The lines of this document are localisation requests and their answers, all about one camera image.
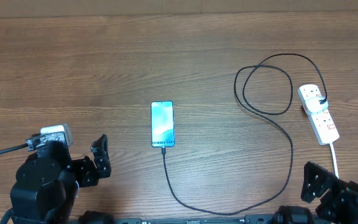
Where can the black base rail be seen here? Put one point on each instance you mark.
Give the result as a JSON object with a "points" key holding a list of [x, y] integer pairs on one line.
{"points": [[248, 219]]}

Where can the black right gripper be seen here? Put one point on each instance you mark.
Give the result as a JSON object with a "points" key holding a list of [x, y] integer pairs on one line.
{"points": [[317, 181]]}

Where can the blue Samsung Galaxy smartphone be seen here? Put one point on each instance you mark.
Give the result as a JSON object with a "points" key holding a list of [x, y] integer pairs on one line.
{"points": [[162, 124]]}

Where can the white power strip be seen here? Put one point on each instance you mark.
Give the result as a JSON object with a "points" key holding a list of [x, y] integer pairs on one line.
{"points": [[322, 122]]}

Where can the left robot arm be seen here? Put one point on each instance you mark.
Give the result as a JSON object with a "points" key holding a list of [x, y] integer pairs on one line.
{"points": [[48, 182]]}

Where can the white charger adapter plug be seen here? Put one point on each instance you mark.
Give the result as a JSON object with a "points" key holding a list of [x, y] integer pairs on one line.
{"points": [[316, 104]]}

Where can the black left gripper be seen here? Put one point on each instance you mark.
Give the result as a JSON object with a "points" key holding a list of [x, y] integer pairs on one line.
{"points": [[87, 168]]}

